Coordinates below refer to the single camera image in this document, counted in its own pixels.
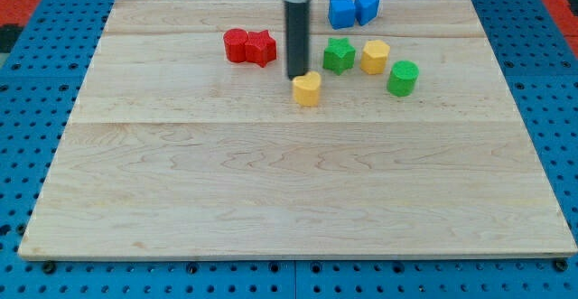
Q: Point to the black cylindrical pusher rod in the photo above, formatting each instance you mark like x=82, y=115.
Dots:
x=297, y=37

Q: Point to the red star block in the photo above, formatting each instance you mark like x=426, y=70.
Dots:
x=260, y=48

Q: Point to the green star block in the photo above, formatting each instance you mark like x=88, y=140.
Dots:
x=339, y=55

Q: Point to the yellow hexagon block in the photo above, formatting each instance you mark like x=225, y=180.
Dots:
x=374, y=57

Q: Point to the blue cube block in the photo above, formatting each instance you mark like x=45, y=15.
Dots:
x=341, y=14

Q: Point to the blue triangle block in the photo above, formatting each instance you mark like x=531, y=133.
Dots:
x=366, y=10

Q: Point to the red cylinder block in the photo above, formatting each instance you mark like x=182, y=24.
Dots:
x=235, y=44

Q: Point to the yellow heart block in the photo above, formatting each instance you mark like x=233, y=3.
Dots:
x=307, y=89

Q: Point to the green cylinder block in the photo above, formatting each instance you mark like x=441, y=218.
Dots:
x=402, y=78

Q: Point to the light wooden board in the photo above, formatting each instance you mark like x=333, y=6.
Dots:
x=173, y=153

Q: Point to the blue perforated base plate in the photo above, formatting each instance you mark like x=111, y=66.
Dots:
x=40, y=81

